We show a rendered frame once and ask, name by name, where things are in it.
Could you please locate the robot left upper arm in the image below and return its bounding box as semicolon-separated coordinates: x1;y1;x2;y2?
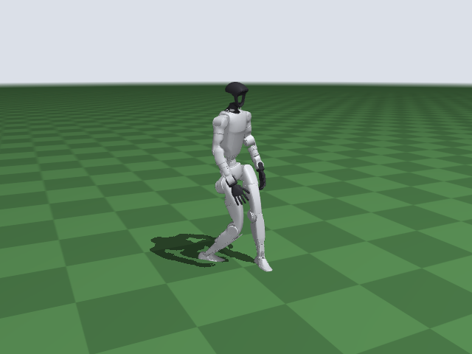
243;111;254;147

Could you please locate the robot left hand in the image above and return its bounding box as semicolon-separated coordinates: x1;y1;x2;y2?
256;162;266;190

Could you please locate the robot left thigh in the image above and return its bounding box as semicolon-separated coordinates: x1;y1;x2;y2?
239;164;262;223

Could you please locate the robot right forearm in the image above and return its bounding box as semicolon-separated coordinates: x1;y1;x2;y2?
214;147;235;185

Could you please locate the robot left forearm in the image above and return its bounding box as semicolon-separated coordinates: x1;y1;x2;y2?
248;141;264;170

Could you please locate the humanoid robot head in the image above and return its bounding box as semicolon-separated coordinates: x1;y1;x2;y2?
224;82;249;114

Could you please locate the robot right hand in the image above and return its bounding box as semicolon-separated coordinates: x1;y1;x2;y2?
226;176;250;205

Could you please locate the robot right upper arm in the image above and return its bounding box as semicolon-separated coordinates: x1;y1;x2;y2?
212;115;228;155

